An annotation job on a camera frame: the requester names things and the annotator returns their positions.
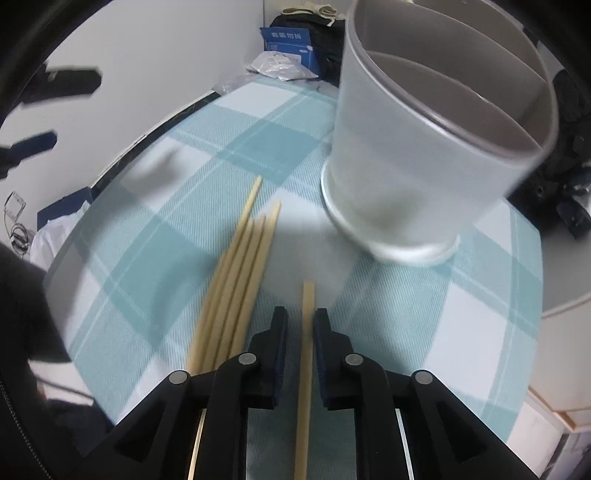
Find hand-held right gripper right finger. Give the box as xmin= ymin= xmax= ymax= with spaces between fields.
xmin=313 ymin=308 xmax=541 ymax=480

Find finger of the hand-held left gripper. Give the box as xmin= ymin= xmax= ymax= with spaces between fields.
xmin=18 ymin=66 xmax=102 ymax=106
xmin=0 ymin=130 xmax=59 ymax=182

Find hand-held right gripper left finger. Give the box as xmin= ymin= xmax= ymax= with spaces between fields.
xmin=69 ymin=305 xmax=289 ymax=480

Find pale wooden chopstick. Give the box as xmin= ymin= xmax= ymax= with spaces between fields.
xmin=293 ymin=281 xmax=315 ymax=480

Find bundle of wooden chopsticks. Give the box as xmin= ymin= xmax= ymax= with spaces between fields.
xmin=186 ymin=175 xmax=282 ymax=374

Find frosted white utensil holder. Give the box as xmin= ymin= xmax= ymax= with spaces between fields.
xmin=320 ymin=0 xmax=561 ymax=265

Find dark blue flat box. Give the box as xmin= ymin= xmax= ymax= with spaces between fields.
xmin=37 ymin=186 xmax=95 ymax=228

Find teal checkered tablecloth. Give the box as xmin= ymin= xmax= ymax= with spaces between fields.
xmin=44 ymin=76 xmax=544 ymax=480

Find white cloth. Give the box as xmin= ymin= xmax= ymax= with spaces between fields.
xmin=30 ymin=217 xmax=81 ymax=273

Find white plastic bag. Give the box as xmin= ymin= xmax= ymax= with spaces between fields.
xmin=215 ymin=51 xmax=319 ymax=95

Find blue cardboard box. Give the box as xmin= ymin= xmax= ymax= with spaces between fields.
xmin=259 ymin=25 xmax=320 ymax=70

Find person's black jacket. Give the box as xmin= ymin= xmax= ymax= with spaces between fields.
xmin=0 ymin=360 xmax=121 ymax=480

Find white panel with wooden trim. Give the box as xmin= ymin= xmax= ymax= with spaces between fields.
xmin=526 ymin=295 xmax=591 ymax=480

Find beige cloth bag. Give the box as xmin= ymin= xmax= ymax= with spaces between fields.
xmin=288 ymin=0 xmax=345 ymax=19

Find black bag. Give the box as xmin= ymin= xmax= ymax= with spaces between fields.
xmin=269 ymin=11 xmax=346 ymax=88

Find tangled black cables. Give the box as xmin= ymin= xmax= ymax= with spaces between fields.
xmin=2 ymin=191 xmax=29 ymax=252

